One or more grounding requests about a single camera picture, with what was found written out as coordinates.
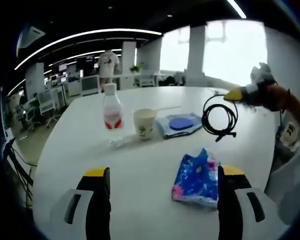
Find white worn device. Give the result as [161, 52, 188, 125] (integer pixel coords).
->
[277, 119, 300, 152]

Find black office chair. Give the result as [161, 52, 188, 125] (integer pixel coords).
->
[164, 76, 186, 87]

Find white office chair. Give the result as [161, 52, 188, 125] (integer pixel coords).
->
[37, 88, 60, 126]

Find clear plastic bottle red label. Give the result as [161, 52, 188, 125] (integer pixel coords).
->
[101, 83, 126, 145]

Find grey mesh office chair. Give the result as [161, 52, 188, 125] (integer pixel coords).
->
[263, 144, 300, 226]

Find black hanging cables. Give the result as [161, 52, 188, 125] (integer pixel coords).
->
[3, 138, 37, 208]

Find white paper cup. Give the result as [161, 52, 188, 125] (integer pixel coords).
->
[133, 108, 157, 141]

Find blue patterned tissue packet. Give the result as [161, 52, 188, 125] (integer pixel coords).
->
[171, 147, 221, 210]

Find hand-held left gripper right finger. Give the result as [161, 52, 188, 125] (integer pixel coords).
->
[216, 163, 283, 240]

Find ceiling air conditioner unit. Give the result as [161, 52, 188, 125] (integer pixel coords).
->
[19, 26, 46, 48]

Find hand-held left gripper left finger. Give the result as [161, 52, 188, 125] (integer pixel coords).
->
[48, 166, 112, 240]

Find white table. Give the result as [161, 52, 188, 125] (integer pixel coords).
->
[33, 86, 278, 240]

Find person's right hand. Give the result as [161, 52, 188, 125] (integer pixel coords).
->
[252, 83, 291, 112]

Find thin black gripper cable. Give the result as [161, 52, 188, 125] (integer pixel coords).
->
[277, 88, 291, 133]

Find long ceiling light strip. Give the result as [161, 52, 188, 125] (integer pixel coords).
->
[14, 28, 163, 71]

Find clear bag with blue disc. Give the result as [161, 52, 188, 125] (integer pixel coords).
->
[156, 112, 204, 140]

